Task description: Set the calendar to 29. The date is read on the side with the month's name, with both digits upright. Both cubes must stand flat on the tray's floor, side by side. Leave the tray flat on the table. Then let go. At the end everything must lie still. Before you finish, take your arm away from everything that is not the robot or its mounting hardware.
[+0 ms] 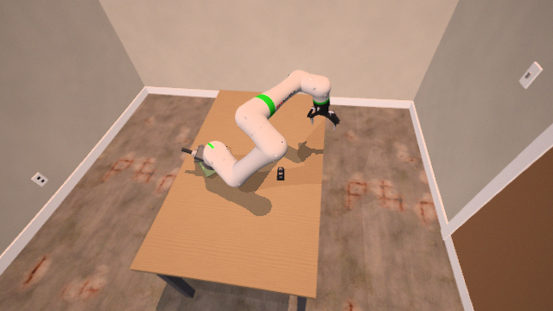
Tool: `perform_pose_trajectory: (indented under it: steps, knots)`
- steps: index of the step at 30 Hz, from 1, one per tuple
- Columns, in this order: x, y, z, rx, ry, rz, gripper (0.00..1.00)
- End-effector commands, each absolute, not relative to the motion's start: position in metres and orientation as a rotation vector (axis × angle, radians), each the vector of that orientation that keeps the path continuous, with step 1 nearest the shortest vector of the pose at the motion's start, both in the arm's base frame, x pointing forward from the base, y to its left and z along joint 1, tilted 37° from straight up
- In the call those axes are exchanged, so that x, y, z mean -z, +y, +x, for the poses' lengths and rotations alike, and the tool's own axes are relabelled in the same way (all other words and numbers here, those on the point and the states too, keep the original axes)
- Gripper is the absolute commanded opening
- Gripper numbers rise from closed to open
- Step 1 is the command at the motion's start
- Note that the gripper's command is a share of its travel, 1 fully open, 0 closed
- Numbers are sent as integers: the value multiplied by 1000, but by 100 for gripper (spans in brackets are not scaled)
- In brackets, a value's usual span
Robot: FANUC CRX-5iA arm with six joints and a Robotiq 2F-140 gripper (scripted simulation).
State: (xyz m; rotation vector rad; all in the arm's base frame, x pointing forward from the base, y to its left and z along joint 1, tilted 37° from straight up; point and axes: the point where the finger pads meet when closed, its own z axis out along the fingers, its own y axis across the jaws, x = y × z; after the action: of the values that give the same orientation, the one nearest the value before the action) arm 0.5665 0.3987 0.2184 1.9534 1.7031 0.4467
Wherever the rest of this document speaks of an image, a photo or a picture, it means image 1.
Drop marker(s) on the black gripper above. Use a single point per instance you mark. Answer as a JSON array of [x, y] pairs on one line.
[[324, 113]]

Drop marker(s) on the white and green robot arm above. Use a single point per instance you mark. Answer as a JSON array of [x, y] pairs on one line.
[[252, 118]]

